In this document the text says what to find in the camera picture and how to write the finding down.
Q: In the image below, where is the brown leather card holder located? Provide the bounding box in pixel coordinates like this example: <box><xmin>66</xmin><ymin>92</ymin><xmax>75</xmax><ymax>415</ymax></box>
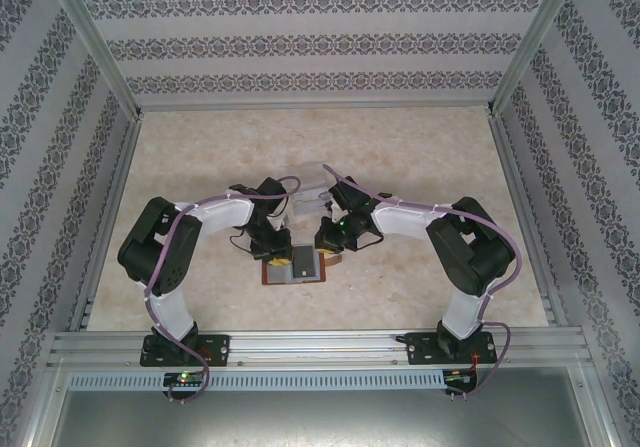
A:
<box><xmin>262</xmin><ymin>245</ymin><xmax>346</xmax><ymax>286</ymax></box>

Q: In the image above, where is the black card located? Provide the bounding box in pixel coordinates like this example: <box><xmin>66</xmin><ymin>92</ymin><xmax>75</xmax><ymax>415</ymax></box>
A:
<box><xmin>292</xmin><ymin>245</ymin><xmax>321</xmax><ymax>281</ymax></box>

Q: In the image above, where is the clear acrylic card stand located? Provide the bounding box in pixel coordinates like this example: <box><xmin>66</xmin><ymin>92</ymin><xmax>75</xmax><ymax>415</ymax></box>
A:
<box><xmin>292</xmin><ymin>163</ymin><xmax>334</xmax><ymax>218</ymax></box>

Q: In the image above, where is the circuit board with green light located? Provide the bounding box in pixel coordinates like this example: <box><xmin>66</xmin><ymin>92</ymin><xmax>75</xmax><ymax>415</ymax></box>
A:
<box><xmin>163</xmin><ymin>372</ymin><xmax>207</xmax><ymax>387</ymax></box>

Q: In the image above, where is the grey metal sheet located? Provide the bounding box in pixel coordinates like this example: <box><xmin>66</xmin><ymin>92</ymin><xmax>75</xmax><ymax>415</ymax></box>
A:
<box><xmin>29</xmin><ymin>366</ymin><xmax>616</xmax><ymax>447</ymax></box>

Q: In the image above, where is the thin black cable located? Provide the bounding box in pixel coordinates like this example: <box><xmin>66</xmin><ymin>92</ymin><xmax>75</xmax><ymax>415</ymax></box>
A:
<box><xmin>228</xmin><ymin>234</ymin><xmax>256</xmax><ymax>258</ymax></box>
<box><xmin>357</xmin><ymin>229</ymin><xmax>384</xmax><ymax>252</ymax></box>

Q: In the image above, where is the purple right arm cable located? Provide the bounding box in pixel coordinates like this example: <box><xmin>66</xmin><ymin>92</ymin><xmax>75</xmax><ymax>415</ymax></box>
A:
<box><xmin>322</xmin><ymin>163</ymin><xmax>522</xmax><ymax>402</ymax></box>

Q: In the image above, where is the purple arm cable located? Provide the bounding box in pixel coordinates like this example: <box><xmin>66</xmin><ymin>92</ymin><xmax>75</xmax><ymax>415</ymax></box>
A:
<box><xmin>144</xmin><ymin>174</ymin><xmax>303</xmax><ymax>404</ymax></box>
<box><xmin>322</xmin><ymin>163</ymin><xmax>522</xmax><ymax>402</ymax></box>

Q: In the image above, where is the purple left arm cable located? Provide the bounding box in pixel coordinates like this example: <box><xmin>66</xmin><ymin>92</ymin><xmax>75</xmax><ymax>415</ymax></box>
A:
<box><xmin>144</xmin><ymin>174</ymin><xmax>303</xmax><ymax>404</ymax></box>

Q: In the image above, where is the aluminium mounting rail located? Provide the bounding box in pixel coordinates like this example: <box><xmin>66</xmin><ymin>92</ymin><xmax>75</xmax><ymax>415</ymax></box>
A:
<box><xmin>49</xmin><ymin>330</ymin><xmax>591</xmax><ymax>369</ymax></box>

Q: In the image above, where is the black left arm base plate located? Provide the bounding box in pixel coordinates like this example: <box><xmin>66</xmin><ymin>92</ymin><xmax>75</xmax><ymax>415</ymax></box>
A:
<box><xmin>141</xmin><ymin>334</ymin><xmax>231</xmax><ymax>368</ymax></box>

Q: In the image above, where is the slotted grey cable duct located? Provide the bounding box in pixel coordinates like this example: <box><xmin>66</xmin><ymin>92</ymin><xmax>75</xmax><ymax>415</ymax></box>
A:
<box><xmin>67</xmin><ymin>370</ymin><xmax>446</xmax><ymax>391</ymax></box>

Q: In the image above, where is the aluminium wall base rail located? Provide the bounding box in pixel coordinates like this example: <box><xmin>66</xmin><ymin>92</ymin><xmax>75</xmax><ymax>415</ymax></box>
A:
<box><xmin>139</xmin><ymin>104</ymin><xmax>491</xmax><ymax>115</ymax></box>

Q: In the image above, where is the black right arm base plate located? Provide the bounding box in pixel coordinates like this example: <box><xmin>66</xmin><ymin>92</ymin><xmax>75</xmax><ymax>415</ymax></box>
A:
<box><xmin>405</xmin><ymin>330</ymin><xmax>499</xmax><ymax>366</ymax></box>

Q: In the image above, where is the aluminium side rail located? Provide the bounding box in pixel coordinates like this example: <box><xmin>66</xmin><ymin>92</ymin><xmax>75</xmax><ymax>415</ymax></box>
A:
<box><xmin>488</xmin><ymin>115</ymin><xmax>569</xmax><ymax>327</ymax></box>
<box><xmin>67</xmin><ymin>116</ymin><xmax>146</xmax><ymax>332</ymax></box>

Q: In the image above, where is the aluminium frame post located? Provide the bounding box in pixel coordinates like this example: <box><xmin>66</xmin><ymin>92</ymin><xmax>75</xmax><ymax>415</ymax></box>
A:
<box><xmin>485</xmin><ymin>0</ymin><xmax>587</xmax><ymax>117</ymax></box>
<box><xmin>43</xmin><ymin>0</ymin><xmax>146</xmax><ymax>121</ymax></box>

